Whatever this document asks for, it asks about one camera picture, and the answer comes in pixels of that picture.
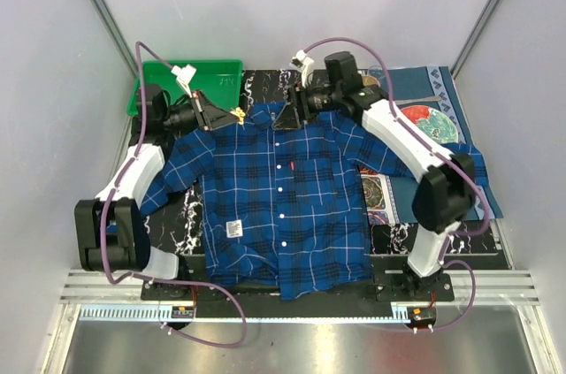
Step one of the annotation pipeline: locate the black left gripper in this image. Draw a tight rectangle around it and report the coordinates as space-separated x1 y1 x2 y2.
161 89 239 133

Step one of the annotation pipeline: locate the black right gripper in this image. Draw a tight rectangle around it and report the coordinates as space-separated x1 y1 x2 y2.
272 80 340 132

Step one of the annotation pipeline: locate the gold flower brooch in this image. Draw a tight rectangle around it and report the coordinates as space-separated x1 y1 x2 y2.
230 107 246 125

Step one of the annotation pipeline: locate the blue plaid shirt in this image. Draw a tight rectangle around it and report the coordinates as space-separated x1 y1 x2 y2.
140 100 489 301

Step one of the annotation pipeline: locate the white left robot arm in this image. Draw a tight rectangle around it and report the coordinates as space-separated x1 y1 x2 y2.
74 84 244 300

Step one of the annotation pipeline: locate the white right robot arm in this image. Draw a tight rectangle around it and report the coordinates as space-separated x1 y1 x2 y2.
275 50 475 301

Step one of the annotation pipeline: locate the green plastic tray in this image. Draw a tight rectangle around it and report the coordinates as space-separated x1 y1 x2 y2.
142 59 243 111

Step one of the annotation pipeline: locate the beige ceramic mug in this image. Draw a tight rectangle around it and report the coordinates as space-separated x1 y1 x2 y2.
362 75 380 87

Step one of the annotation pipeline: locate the clear glass cup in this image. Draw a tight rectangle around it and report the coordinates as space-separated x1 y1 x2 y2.
367 65 385 83

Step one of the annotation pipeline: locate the blue patterned placemat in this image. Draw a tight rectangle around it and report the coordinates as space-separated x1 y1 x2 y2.
333 66 503 225

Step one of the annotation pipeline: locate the red and teal plate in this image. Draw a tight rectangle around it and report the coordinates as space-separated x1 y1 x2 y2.
402 105 459 144

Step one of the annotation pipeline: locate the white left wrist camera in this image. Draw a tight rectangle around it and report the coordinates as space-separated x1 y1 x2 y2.
171 64 196 98

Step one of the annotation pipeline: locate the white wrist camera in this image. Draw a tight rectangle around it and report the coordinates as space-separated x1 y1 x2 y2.
290 50 314 88
171 64 196 98

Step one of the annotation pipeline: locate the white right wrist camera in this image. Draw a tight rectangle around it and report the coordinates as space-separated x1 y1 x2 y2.
290 50 314 88

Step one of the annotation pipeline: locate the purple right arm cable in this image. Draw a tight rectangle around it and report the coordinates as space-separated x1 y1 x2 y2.
304 37 492 333

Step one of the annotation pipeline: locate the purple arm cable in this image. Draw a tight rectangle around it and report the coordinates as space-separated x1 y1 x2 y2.
304 37 492 333
98 41 249 348

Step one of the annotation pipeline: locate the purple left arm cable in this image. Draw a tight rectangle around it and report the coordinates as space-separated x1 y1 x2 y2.
98 41 249 348

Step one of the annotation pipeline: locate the aluminium frame rail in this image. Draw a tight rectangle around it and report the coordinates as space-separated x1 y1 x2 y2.
59 270 542 324

